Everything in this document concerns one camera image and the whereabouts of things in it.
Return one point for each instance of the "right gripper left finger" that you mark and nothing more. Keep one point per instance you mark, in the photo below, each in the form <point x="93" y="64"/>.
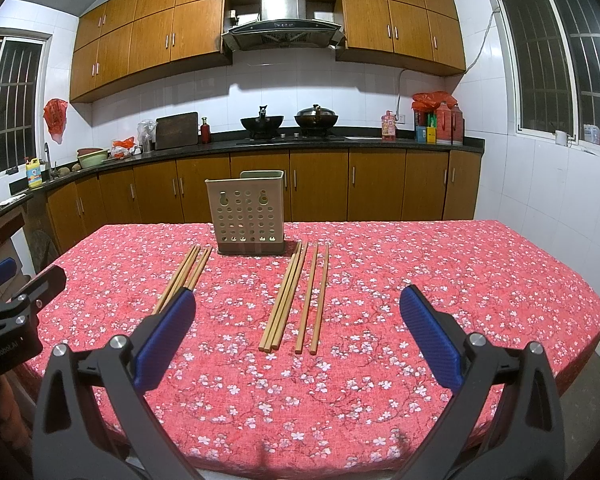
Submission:
<point x="70" y="437"/>

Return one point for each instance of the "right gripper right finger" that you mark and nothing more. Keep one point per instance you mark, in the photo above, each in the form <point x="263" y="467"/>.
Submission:
<point x="504" y="419"/>

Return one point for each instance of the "wooden chopstick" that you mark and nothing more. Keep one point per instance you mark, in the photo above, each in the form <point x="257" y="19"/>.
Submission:
<point x="180" y="282"/>
<point x="271" y="330"/>
<point x="182" y="269"/>
<point x="288" y="298"/>
<point x="198" y="268"/>
<point x="298" y="347"/>
<point x="270" y="325"/>
<point x="318" y="320"/>

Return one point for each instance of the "yellow detergent bottle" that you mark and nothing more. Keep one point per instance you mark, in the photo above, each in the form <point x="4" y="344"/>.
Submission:
<point x="34" y="173"/>

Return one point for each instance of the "green bowl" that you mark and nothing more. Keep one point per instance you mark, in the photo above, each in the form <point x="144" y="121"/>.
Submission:
<point x="93" y="158"/>

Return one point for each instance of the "orange plastic bag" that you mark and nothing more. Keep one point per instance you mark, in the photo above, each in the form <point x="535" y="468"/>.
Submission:
<point x="123" y="148"/>

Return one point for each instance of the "clear glass jar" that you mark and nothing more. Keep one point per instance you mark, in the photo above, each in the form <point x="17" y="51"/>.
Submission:
<point x="146" y="135"/>

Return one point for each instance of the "left window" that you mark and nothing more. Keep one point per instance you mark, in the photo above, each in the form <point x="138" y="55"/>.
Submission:
<point x="20" y="65"/>

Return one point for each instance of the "window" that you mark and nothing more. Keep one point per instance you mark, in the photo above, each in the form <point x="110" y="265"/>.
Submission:
<point x="20" y="65"/>
<point x="555" y="47"/>

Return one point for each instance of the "red floral tablecloth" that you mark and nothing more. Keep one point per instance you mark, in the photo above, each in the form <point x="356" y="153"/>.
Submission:
<point x="367" y="399"/>

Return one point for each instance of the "dark cutting board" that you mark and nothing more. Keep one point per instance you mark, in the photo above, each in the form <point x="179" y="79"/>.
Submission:
<point x="177" y="131"/>

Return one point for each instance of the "red sauce bottle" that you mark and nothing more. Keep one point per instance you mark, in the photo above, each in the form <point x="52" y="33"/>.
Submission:
<point x="205" y="133"/>

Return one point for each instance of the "beige perforated utensil holder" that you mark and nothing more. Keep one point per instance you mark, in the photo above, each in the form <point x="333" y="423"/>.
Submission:
<point x="248" y="213"/>

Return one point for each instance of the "wooden lower cabinets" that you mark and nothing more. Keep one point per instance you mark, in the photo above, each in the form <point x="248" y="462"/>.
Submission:
<point x="355" y="184"/>

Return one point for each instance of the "wooden cabinets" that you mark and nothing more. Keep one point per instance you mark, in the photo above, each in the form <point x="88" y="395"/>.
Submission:
<point x="355" y="184"/>
<point x="123" y="43"/>

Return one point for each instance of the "wooden upper cabinets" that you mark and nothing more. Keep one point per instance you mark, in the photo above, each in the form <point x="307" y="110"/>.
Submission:
<point x="123" y="43"/>

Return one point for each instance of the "red bags and containers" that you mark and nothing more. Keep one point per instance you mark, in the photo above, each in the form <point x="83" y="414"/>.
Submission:
<point x="438" y="118"/>

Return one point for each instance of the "pink bottle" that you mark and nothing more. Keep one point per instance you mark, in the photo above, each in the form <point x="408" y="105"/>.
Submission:
<point x="388" y="126"/>

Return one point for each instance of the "black lidded wok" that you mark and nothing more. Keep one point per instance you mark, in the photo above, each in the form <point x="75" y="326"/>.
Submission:
<point x="315" y="120"/>

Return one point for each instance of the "steel range hood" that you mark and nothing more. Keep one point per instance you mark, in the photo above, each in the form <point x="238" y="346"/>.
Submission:
<point x="272" y="24"/>

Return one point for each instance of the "right window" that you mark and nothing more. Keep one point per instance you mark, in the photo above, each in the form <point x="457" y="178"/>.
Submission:
<point x="555" y="47"/>

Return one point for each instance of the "red plastic bag on wall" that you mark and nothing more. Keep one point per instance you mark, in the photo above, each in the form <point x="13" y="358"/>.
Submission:
<point x="55" y="116"/>

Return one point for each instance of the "black wok with handle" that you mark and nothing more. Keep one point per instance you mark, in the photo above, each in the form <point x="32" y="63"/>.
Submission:
<point x="263" y="126"/>

